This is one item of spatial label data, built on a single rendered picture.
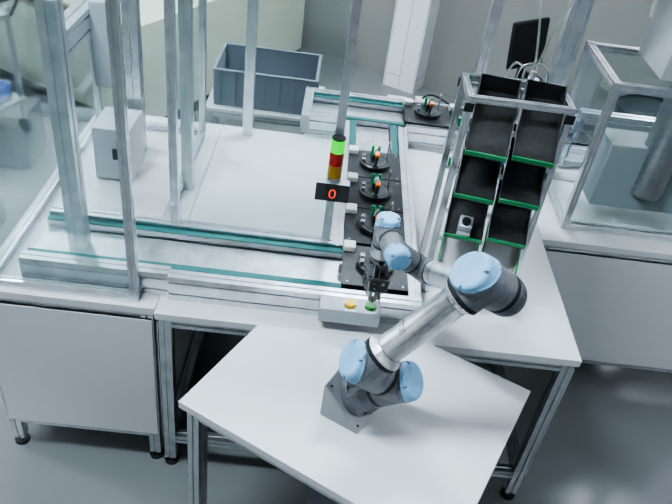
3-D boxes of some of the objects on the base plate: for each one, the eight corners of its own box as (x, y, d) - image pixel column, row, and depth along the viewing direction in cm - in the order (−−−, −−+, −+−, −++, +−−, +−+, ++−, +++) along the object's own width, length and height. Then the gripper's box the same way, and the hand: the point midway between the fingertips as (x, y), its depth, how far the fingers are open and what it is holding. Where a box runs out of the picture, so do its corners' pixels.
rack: (512, 302, 267) (580, 111, 219) (417, 291, 265) (465, 96, 217) (503, 268, 284) (565, 83, 235) (414, 257, 282) (458, 70, 234)
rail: (417, 327, 250) (423, 304, 243) (168, 298, 246) (167, 274, 240) (416, 316, 254) (422, 294, 247) (171, 288, 251) (170, 265, 244)
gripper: (367, 263, 220) (358, 313, 232) (395, 266, 220) (385, 316, 233) (367, 247, 227) (358, 296, 239) (395, 250, 227) (384, 299, 240)
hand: (372, 297), depth 238 cm, fingers closed
